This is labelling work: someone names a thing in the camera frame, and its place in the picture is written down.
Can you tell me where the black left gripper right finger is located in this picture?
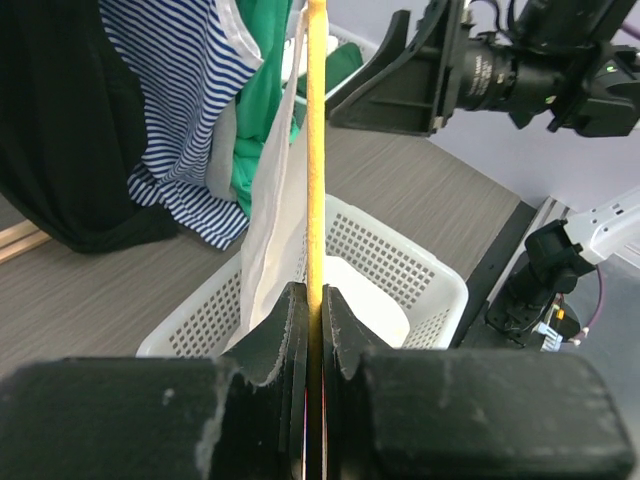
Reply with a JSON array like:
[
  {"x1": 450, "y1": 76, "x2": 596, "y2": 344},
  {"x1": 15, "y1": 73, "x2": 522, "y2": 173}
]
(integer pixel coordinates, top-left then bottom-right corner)
[{"x1": 322, "y1": 285, "x2": 394, "y2": 479}]

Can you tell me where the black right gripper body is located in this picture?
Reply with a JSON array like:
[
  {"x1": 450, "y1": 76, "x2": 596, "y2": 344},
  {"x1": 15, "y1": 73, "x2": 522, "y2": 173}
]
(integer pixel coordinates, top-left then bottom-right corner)
[{"x1": 327, "y1": 1, "x2": 515, "y2": 136}]

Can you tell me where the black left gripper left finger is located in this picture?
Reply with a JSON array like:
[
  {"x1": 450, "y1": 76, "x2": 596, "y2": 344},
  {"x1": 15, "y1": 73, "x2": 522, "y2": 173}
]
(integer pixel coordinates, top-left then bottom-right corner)
[{"x1": 218, "y1": 282, "x2": 308, "y2": 479}]

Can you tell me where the yellow velvet hanger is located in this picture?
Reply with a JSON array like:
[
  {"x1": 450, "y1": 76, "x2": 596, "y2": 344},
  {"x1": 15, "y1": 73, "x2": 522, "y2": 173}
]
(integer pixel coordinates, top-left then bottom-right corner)
[{"x1": 307, "y1": 1, "x2": 328, "y2": 333}]

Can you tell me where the black tank top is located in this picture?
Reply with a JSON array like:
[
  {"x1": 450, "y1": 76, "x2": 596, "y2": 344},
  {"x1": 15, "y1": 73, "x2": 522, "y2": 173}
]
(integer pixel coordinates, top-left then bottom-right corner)
[{"x1": 1, "y1": 1, "x2": 178, "y2": 254}]

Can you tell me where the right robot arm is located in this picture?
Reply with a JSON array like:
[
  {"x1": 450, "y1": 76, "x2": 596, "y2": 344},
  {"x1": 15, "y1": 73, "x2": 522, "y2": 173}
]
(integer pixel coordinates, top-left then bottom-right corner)
[{"x1": 342, "y1": 112, "x2": 639, "y2": 279}]

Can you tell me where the green tank top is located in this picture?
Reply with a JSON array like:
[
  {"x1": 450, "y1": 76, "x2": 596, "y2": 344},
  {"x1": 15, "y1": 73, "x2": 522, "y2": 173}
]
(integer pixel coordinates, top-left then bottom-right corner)
[{"x1": 231, "y1": 0, "x2": 292, "y2": 216}]

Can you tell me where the blue white striped tank top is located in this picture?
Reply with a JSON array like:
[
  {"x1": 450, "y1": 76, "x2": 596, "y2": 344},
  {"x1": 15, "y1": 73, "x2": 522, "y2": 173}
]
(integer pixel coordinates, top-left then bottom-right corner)
[{"x1": 99, "y1": 1, "x2": 263, "y2": 250}]

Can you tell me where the white perforated front basket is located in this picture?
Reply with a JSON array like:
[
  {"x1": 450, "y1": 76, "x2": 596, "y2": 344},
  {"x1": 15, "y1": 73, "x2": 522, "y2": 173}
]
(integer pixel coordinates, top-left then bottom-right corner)
[{"x1": 136, "y1": 196, "x2": 469, "y2": 357}]

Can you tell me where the white perforated basket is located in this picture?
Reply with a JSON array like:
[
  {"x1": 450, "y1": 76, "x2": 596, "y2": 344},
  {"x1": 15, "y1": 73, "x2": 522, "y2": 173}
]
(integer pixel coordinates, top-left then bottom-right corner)
[
  {"x1": 284, "y1": 22, "x2": 376, "y2": 106},
  {"x1": 136, "y1": 196, "x2": 469, "y2": 357}
]

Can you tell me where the folded green garment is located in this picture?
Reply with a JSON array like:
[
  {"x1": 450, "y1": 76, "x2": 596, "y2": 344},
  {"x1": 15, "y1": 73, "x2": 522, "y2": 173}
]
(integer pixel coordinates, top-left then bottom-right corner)
[{"x1": 325, "y1": 42, "x2": 363, "y2": 93}]

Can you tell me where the white perforated back basket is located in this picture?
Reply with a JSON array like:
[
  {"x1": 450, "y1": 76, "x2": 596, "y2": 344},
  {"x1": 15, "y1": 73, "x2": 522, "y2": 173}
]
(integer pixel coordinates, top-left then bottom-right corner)
[{"x1": 284, "y1": 22, "x2": 376, "y2": 106}]

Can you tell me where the wooden clothes rack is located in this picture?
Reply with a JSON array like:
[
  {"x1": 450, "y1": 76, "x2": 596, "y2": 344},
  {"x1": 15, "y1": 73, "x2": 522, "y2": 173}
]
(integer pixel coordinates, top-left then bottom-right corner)
[{"x1": 0, "y1": 220, "x2": 51, "y2": 264}]

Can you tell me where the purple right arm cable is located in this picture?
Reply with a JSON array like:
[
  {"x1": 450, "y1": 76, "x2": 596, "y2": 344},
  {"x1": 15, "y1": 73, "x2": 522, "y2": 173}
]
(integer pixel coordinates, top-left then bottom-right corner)
[{"x1": 572, "y1": 264, "x2": 607, "y2": 346}]

